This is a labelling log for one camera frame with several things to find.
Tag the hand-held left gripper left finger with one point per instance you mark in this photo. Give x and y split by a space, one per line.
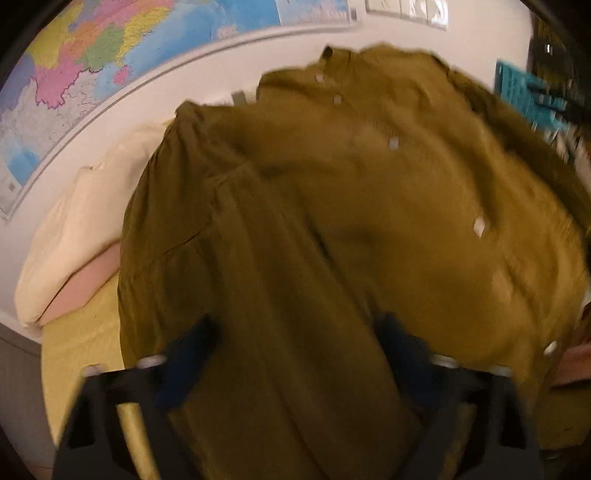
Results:
189 360

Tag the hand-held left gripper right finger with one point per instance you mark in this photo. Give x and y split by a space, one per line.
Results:
406 357

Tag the olive button shirt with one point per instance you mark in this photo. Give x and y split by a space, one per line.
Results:
323 240

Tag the yellow bed sheet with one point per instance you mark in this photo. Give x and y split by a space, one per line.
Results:
78 355

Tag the pink pillow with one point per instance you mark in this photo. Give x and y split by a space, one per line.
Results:
87 288

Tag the cream pillow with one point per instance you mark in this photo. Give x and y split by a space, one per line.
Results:
78 230

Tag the teal box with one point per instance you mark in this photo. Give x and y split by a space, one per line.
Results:
524 99

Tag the grey bed rail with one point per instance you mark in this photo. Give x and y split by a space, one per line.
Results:
239 98

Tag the large colourful wall map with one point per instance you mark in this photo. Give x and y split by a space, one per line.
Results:
78 78

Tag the white wall socket panel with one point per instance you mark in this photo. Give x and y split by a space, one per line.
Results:
406 11

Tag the small blue wall map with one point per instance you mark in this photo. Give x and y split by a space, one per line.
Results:
314 11

